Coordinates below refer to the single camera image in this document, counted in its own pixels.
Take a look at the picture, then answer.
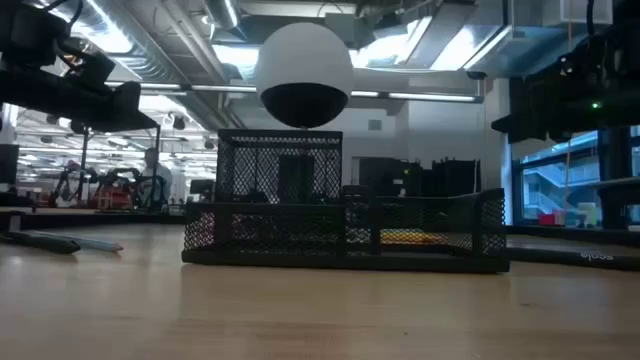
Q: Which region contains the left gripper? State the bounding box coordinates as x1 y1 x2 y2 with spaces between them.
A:
0 52 159 134

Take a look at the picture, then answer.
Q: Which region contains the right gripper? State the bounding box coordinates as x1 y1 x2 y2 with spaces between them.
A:
491 29 640 146

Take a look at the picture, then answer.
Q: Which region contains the black pen with logo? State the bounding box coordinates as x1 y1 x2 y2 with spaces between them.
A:
506 246 640 273

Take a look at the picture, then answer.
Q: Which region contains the black mesh desk organizer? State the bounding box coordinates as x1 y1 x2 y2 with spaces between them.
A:
181 128 511 274

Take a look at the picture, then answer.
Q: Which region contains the seated person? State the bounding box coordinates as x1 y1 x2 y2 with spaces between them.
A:
137 147 174 210

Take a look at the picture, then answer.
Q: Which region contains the red and black robot station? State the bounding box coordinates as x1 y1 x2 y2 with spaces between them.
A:
47 159 144 210

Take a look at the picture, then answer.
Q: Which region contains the black stand pole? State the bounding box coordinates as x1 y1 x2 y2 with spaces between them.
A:
597 127 634 231

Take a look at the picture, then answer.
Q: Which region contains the pale green container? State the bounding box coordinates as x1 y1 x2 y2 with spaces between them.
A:
577 202 599 229

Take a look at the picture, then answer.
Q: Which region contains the small background monitor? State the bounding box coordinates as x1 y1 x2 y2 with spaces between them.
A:
189 178 216 202

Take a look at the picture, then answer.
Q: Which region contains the black equipment cabinet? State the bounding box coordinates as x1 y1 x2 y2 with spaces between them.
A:
352 155 482 198

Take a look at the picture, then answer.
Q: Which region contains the dark background screen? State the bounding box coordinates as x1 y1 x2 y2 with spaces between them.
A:
0 143 20 186

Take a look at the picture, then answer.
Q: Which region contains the white globe table lamp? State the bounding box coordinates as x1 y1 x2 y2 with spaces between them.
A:
254 22 355 130

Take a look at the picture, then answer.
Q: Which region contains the black gantry frame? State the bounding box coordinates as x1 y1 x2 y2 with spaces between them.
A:
77 122 163 209

